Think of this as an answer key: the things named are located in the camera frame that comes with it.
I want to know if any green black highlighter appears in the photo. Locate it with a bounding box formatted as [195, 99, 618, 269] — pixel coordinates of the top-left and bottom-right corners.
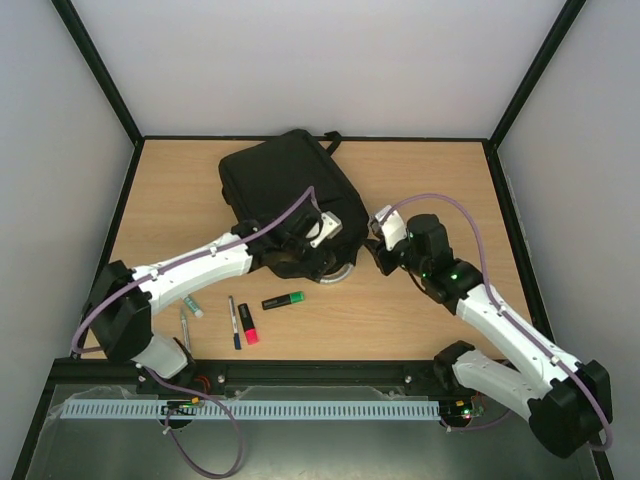
[261, 291, 305, 310]

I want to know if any black student backpack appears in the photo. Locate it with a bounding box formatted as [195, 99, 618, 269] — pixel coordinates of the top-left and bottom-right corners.
[218, 129, 369, 282]

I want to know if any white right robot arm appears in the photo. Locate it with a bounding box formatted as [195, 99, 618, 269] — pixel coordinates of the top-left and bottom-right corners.
[367, 207, 612, 458]

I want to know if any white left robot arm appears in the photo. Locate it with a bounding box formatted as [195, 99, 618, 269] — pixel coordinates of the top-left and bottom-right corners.
[72, 212, 343, 384]

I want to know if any pink black highlighter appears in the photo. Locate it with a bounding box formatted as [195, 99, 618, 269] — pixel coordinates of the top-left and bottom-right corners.
[238, 303, 259, 345]

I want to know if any blue white marker pen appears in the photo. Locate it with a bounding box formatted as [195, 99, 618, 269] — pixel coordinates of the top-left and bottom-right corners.
[228, 295, 242, 350]

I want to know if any white green glue stick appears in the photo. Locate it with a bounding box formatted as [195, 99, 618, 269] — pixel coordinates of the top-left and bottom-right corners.
[182, 295, 204, 318]

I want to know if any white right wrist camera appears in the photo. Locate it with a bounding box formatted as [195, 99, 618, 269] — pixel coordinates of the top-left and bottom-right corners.
[369, 205, 408, 251]

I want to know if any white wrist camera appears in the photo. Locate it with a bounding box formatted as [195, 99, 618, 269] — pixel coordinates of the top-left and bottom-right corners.
[369, 205, 408, 251]
[306, 211, 343, 248]

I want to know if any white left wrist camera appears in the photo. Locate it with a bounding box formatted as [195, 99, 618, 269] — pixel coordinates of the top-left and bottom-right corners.
[306, 211, 343, 248]

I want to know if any light blue cable duct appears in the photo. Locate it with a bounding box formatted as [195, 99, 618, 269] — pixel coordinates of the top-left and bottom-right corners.
[60, 399, 441, 421]

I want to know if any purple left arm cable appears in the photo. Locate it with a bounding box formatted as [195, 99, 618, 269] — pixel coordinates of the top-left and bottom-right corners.
[72, 186, 319, 476]

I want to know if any black enclosure frame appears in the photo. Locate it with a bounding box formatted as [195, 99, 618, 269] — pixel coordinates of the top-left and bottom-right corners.
[13, 1, 585, 479]

